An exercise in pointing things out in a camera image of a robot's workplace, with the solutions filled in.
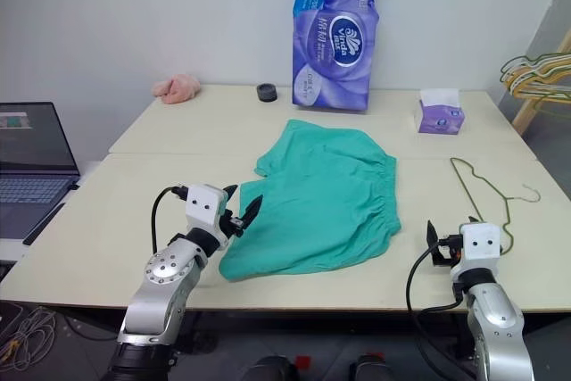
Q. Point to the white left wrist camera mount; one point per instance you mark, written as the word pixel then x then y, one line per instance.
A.
pixel 204 204

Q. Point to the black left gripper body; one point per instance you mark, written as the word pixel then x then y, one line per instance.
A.
pixel 232 224

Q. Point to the small red object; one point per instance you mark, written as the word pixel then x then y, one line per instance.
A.
pixel 303 360

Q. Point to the pink crumpled cloth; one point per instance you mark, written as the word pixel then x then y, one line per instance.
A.
pixel 176 88

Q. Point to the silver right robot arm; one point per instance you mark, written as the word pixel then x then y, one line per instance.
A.
pixel 495 318

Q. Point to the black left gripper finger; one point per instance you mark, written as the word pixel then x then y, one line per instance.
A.
pixel 252 211
pixel 232 190

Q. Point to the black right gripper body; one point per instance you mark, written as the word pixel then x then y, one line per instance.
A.
pixel 448 250

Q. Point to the green shorts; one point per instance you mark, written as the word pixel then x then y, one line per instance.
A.
pixel 321 202

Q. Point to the purple tissue box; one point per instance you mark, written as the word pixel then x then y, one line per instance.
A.
pixel 439 120

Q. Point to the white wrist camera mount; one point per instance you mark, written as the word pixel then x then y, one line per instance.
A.
pixel 204 204
pixel 481 242

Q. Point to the black round object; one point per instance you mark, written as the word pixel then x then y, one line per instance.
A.
pixel 267 93

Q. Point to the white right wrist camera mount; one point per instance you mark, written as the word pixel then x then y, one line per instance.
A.
pixel 481 242

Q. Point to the dark rounded shape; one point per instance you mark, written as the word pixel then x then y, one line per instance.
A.
pixel 270 368
pixel 372 368

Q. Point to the purple Vinda tissue pack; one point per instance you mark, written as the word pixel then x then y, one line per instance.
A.
pixel 334 64

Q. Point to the grey laptop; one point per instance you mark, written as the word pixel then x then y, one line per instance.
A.
pixel 31 149

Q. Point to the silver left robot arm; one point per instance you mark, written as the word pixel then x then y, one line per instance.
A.
pixel 165 283

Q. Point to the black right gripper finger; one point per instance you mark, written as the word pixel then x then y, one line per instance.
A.
pixel 473 219
pixel 431 234

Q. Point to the wooden rack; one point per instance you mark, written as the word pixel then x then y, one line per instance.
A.
pixel 528 109

